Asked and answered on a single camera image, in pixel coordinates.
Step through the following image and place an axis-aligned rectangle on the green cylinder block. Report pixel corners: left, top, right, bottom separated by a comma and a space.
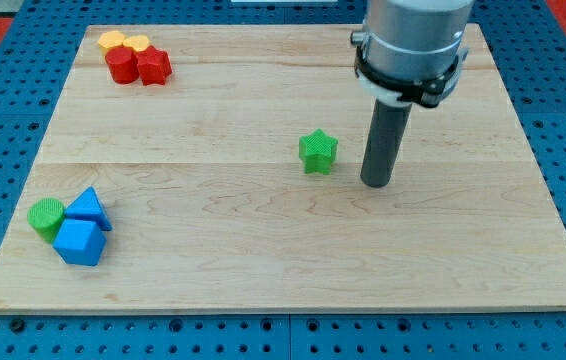
27, 198, 65, 244

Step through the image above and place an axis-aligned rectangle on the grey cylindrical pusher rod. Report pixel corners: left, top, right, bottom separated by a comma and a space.
360, 100, 411, 188

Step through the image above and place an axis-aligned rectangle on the red cylinder block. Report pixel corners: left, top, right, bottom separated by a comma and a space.
105, 47, 139, 84

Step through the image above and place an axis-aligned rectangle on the blue cube block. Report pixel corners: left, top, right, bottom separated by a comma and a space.
52, 219, 106, 266

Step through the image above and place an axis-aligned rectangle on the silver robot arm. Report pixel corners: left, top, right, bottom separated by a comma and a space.
350, 0, 474, 108

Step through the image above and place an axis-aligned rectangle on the green star block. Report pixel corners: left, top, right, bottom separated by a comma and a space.
299, 129, 338, 175

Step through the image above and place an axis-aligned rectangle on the red star block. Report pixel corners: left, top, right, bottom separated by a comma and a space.
136, 45, 172, 86

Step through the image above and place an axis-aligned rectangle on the yellow heart block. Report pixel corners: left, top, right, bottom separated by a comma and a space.
122, 35, 151, 52

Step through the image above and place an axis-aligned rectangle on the wooden board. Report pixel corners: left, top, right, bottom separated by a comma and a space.
0, 24, 566, 315

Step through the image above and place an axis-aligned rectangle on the yellow hexagon block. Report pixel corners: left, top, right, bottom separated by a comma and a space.
97, 30, 126, 56

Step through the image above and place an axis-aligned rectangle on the blue triangle block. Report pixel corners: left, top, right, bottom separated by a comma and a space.
64, 187, 113, 231

